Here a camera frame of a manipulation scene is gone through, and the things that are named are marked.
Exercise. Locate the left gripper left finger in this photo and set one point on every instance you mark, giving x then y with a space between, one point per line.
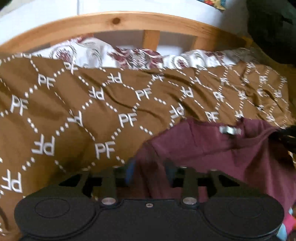
112 179

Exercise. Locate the maroon long-sleeve shirt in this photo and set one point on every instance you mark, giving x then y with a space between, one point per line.
251 156

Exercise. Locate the wooden bed frame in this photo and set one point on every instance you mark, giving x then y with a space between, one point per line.
206 37

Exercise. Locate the landscape drawing poster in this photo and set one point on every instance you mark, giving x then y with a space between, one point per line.
218 4

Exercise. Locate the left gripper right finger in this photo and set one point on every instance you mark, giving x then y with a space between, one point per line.
184 178

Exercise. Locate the black puffer jacket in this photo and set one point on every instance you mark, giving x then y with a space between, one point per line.
271 24

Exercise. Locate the brown PF patterned blanket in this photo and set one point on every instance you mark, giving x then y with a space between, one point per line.
57 118

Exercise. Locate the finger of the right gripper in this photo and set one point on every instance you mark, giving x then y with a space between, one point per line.
286 137

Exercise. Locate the floral white bed sheet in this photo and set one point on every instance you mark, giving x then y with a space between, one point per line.
90 52

